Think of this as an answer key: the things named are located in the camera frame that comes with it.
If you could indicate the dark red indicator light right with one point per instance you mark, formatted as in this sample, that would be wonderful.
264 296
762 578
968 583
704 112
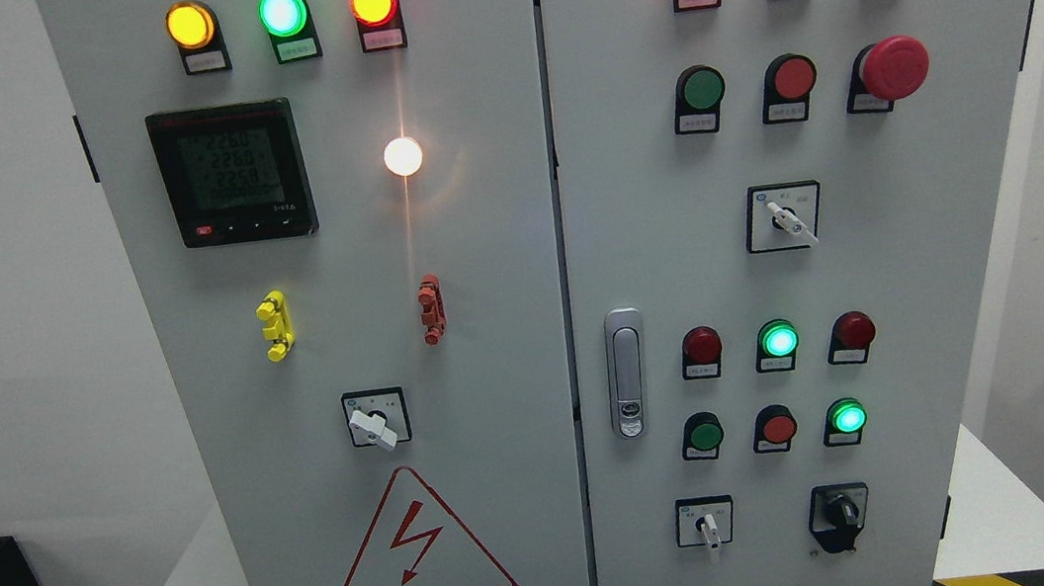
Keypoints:
852 335

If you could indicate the yellow indicator light top left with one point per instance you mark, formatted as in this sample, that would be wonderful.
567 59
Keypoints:
194 28

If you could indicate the red emergency stop mushroom button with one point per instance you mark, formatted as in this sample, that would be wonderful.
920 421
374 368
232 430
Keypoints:
884 73

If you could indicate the white selector switch left door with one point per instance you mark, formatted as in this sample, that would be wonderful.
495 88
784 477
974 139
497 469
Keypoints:
376 418

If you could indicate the dark red indicator light left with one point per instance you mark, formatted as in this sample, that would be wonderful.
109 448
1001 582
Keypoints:
702 354

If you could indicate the green lit indicator light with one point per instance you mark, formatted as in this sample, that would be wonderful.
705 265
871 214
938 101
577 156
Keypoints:
776 346
290 26

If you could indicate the green lit indicator light middle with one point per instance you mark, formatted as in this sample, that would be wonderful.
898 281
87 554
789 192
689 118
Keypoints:
776 346

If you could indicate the red push button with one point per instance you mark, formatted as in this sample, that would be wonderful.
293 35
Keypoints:
788 82
775 427

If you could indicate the dark red indicator light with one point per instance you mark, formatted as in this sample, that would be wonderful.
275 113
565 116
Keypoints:
702 354
852 335

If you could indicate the black digital power meter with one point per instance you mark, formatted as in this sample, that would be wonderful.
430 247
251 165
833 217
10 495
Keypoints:
234 173

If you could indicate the green lit indicator light top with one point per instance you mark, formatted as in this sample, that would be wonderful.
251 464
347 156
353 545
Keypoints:
290 26

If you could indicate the silver door latch handle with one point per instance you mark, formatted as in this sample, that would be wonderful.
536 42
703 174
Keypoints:
625 369

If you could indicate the orange red indicator light left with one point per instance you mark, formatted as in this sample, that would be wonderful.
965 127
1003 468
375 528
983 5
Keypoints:
380 24

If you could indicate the grey cabinet door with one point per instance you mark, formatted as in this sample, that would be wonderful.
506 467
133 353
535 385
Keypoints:
657 222
489 406

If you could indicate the white selector switch lower right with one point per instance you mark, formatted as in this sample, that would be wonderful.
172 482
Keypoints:
704 522

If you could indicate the right grey cabinet door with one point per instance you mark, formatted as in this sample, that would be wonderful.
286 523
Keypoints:
657 222

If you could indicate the black rotary knob switch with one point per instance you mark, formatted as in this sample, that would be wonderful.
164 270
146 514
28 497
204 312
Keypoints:
837 515

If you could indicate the red push button lower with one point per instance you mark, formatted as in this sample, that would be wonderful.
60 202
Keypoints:
775 427

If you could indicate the white glowing indicator light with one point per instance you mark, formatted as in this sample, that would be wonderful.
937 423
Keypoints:
403 156

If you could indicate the red terminal connector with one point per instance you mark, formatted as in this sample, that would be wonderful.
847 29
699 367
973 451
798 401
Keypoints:
432 307

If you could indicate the white selector switch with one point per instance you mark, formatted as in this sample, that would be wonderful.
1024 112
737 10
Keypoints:
704 522
782 217

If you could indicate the yellow terminal connector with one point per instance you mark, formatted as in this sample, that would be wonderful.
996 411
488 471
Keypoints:
276 325

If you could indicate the green lit push button lower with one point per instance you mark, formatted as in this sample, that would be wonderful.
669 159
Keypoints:
845 420

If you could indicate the red electric hazard warning sticker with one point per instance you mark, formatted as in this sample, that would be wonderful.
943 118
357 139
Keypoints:
416 539

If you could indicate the left grey cabinet door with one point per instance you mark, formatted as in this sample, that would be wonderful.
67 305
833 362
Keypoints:
489 406

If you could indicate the white selector switch upper right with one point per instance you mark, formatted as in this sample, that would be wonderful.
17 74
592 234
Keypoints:
782 217

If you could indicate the red push button upper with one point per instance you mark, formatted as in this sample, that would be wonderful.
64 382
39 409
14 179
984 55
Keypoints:
788 82

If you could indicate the green push button upper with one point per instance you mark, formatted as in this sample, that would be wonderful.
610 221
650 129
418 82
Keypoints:
699 91

